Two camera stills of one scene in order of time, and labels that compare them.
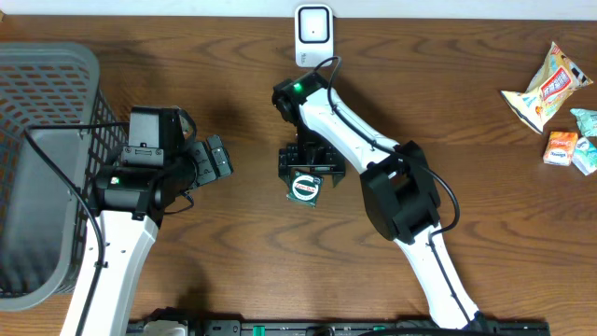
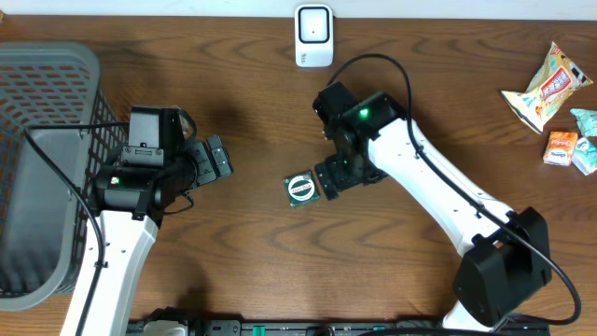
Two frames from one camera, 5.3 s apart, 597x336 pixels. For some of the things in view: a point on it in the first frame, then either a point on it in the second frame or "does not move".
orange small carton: (560, 148) does not move
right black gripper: (331, 163) → (338, 179)
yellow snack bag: (557, 78) does not move
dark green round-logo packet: (304, 189) does not move
